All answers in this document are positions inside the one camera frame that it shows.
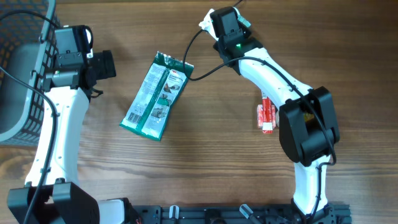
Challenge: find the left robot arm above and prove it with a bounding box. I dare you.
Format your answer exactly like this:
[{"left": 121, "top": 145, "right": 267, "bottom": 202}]
[{"left": 7, "top": 25, "right": 124, "bottom": 223}]

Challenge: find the orange jar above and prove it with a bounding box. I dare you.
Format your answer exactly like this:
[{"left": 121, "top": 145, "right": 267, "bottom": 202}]
[{"left": 257, "top": 105, "right": 276, "bottom": 129}]

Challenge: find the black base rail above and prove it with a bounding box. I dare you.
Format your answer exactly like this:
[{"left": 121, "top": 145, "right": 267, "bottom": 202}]
[{"left": 134, "top": 203, "right": 353, "bottom": 224}]

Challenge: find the grey plastic mesh basket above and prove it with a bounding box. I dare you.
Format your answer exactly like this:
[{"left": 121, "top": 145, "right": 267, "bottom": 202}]
[{"left": 1, "top": 0, "right": 60, "bottom": 146}]

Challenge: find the red stick sachet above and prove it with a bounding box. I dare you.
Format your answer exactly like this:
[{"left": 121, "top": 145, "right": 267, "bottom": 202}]
[{"left": 262, "top": 92, "right": 274, "bottom": 134}]

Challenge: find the green 3M package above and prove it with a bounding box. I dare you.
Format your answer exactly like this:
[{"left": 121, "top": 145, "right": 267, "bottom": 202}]
[{"left": 119, "top": 52, "right": 194, "bottom": 141}]

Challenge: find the teal snack packet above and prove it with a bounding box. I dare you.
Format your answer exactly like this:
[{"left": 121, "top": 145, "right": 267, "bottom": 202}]
[{"left": 238, "top": 15, "right": 251, "bottom": 28}]

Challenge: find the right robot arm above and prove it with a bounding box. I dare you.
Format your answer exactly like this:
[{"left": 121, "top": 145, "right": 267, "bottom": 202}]
[{"left": 200, "top": 6, "right": 340, "bottom": 220}]

